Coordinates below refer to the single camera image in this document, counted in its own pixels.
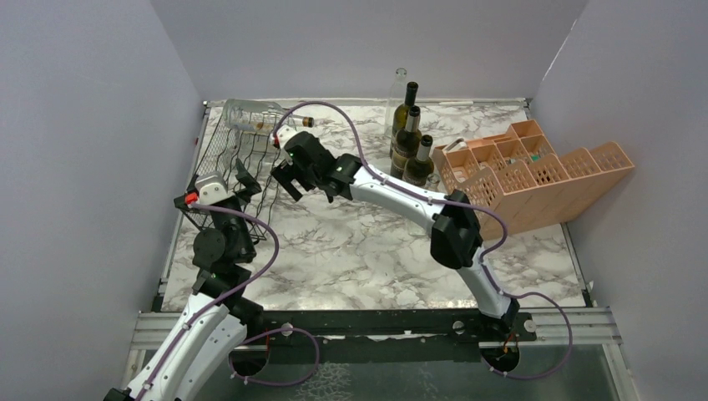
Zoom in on wine bottle silver foil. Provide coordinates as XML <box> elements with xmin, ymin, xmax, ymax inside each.
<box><xmin>402</xmin><ymin>135</ymin><xmax>434</xmax><ymax>187</ymax></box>
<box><xmin>390</xmin><ymin>105</ymin><xmax>422</xmax><ymax>179</ymax></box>

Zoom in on dark green wine bottle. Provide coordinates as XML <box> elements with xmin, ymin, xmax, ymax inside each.
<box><xmin>389</xmin><ymin>81</ymin><xmax>418</xmax><ymax>157</ymax></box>

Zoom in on clear rounded glass bottle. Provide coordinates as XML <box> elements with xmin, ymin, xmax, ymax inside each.
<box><xmin>424</xmin><ymin>173</ymin><xmax>441</xmax><ymax>192</ymax></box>

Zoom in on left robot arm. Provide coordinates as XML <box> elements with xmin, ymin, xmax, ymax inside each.
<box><xmin>105</xmin><ymin>160</ymin><xmax>263</xmax><ymax>400</ymax></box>

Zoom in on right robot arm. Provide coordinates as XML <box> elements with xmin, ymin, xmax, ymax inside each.
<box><xmin>271</xmin><ymin>126</ymin><xmax>519</xmax><ymax>340</ymax></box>

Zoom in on bottle with brown cap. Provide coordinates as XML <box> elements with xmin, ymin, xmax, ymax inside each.
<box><xmin>295</xmin><ymin>116</ymin><xmax>315</xmax><ymax>128</ymax></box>

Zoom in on pink plastic organizer basket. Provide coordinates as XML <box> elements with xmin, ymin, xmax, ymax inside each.
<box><xmin>432</xmin><ymin>119</ymin><xmax>635</xmax><ymax>241</ymax></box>

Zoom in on black wire wine rack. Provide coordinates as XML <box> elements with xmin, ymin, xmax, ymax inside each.
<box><xmin>187</xmin><ymin>102</ymin><xmax>283</xmax><ymax>223</ymax></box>

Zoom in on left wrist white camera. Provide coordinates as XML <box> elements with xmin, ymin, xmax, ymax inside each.
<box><xmin>185</xmin><ymin>171</ymin><xmax>230</xmax><ymax>206</ymax></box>

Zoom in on wrist white camera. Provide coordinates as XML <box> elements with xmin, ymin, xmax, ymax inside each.
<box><xmin>185</xmin><ymin>171</ymin><xmax>230</xmax><ymax>206</ymax></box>
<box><xmin>271</xmin><ymin>125</ymin><xmax>299</xmax><ymax>149</ymax></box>

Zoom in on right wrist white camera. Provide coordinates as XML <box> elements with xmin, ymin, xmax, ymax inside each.
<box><xmin>271</xmin><ymin>125</ymin><xmax>299</xmax><ymax>149</ymax></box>

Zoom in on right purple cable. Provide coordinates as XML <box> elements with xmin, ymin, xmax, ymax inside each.
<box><xmin>271</xmin><ymin>101</ymin><xmax>574</xmax><ymax>382</ymax></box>

